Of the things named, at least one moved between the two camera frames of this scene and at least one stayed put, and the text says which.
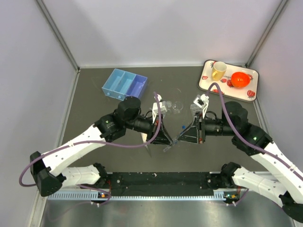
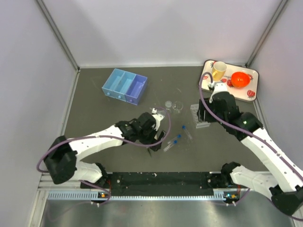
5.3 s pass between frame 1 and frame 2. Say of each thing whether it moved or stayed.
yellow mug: stayed
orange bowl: stayed
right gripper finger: moved
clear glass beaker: stayed
